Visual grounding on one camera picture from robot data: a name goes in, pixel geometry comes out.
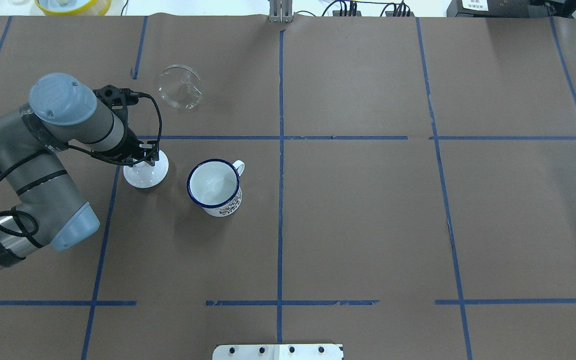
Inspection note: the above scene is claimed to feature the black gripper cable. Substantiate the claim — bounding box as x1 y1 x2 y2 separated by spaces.
0 89 163 250

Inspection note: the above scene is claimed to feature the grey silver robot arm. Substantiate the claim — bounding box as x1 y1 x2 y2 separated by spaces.
0 72 160 271

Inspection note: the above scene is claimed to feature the white enamel mug blue rim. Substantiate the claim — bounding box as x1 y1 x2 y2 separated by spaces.
186 158 246 218

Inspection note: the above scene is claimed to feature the white mug lid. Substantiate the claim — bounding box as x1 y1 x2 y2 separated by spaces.
122 150 170 189

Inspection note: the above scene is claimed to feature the clear glass funnel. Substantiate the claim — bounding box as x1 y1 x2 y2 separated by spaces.
157 64 204 111

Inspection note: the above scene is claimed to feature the yellow rimmed bowl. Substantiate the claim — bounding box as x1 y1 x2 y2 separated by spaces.
34 0 112 16

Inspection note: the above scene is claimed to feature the black cable plugs right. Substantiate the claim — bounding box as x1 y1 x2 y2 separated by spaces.
379 0 415 18

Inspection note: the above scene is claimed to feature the grey metal bracket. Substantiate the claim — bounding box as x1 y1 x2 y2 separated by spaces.
268 0 294 24

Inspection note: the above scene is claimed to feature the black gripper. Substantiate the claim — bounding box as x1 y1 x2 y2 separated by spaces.
92 85 161 167

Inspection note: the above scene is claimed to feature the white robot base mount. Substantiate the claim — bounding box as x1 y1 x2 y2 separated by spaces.
212 343 345 360

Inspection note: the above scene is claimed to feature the black equipment box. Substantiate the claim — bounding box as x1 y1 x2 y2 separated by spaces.
445 0 576 19

